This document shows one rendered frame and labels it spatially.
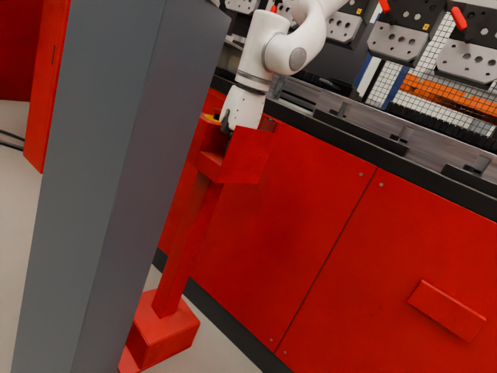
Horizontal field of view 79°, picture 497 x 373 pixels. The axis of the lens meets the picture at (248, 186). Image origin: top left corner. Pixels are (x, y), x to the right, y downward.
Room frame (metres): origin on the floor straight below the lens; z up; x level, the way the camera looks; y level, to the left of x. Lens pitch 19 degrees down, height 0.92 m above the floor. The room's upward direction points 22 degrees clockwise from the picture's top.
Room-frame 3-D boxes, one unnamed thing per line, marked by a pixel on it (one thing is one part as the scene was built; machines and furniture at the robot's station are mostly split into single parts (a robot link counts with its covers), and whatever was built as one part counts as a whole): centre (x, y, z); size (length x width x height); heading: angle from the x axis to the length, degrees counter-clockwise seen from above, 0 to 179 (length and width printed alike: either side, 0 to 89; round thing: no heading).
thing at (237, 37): (1.32, 0.25, 1.07); 0.10 x 0.02 x 0.10; 61
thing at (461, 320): (0.68, -0.57, 0.58); 0.15 x 0.02 x 0.07; 61
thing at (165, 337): (0.79, 0.13, 0.06); 0.25 x 0.20 x 0.12; 143
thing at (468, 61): (0.94, -0.42, 1.20); 0.15 x 0.09 x 0.17; 61
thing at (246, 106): (0.76, 0.08, 0.85); 0.10 x 0.07 x 0.11; 143
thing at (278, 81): (1.29, 0.21, 0.92); 0.39 x 0.06 x 0.10; 61
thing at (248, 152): (0.81, 0.11, 0.75); 0.20 x 0.16 x 0.18; 53
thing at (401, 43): (1.04, -0.25, 1.20); 0.15 x 0.09 x 0.17; 61
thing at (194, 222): (0.81, 0.11, 0.39); 0.06 x 0.06 x 0.54; 53
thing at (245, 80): (0.76, 0.08, 0.91); 0.09 x 0.08 x 0.03; 143
